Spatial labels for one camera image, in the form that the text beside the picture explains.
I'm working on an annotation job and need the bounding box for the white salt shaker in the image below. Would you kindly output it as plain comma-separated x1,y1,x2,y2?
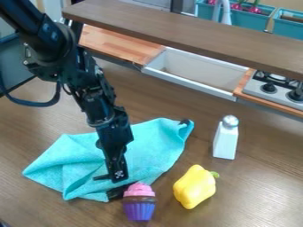
212,114,241,160

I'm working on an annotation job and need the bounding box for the brown wooden shelf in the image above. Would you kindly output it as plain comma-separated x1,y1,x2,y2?
61,0,303,82

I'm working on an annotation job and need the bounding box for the pink and purple toy cupcake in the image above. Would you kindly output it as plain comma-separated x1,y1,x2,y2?
120,182,158,223

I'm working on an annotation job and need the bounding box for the toy sink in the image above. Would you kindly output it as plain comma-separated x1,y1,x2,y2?
139,45,252,103

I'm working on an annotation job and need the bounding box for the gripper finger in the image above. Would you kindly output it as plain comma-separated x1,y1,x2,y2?
92,174,112,182
104,158,130,184

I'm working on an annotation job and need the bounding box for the turquoise cloth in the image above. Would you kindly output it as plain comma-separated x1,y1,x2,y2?
21,117,197,203

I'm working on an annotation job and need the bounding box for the teal bin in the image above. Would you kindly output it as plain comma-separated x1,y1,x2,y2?
194,0,278,33
270,7,303,41

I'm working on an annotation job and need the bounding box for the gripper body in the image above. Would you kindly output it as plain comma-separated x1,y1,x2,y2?
93,106,136,162

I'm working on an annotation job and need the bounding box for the tap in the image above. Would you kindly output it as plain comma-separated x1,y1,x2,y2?
212,0,235,27

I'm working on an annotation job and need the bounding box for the toy stove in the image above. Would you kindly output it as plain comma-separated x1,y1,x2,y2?
241,69,303,112

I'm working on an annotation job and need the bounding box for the yellow toy pepper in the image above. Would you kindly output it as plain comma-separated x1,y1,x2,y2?
171,164,221,210

